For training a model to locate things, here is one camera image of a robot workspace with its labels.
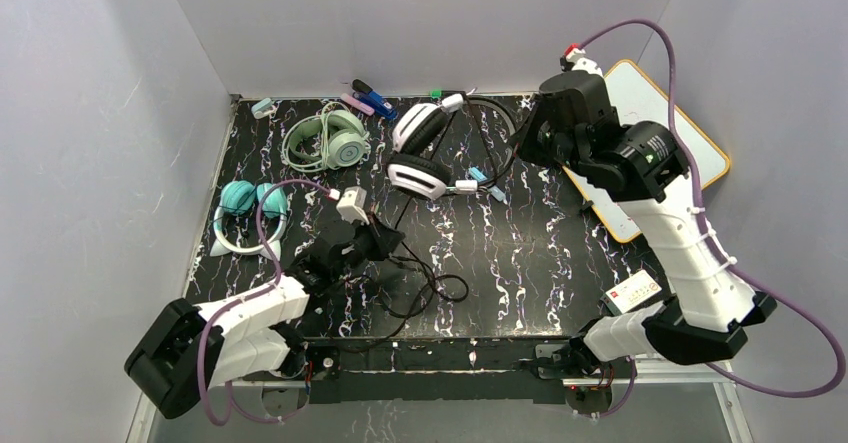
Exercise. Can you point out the teal cat ear headphones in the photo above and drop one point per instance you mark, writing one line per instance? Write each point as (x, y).
(238, 200)

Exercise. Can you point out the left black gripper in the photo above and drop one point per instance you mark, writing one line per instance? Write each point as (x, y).
(380, 239)

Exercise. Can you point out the mint green gaming headphones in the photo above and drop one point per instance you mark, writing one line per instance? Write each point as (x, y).
(332, 139)

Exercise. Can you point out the small light blue eraser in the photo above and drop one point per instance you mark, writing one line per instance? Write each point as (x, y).
(263, 108)

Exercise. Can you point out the blue stapler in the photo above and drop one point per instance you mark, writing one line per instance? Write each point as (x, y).
(367, 95)

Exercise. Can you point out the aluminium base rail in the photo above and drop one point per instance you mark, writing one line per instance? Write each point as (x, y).
(464, 369)

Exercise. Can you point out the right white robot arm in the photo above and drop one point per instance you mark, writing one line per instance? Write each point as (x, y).
(644, 170)

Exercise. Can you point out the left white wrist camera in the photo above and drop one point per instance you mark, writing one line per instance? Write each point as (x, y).
(350, 204)

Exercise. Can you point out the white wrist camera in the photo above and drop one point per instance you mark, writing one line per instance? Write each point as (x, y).
(575, 59)
(350, 204)

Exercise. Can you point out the pink highlighter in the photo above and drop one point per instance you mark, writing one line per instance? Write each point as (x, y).
(360, 106)

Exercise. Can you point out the small white red box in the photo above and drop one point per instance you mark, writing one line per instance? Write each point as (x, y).
(630, 293)

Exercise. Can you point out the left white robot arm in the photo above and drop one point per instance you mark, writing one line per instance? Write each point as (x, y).
(192, 348)

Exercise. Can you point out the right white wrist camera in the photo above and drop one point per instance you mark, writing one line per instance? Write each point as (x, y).
(575, 59)

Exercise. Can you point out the light blue marker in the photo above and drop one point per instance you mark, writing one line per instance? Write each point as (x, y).
(491, 188)

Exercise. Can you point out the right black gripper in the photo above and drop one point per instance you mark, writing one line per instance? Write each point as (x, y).
(532, 140)

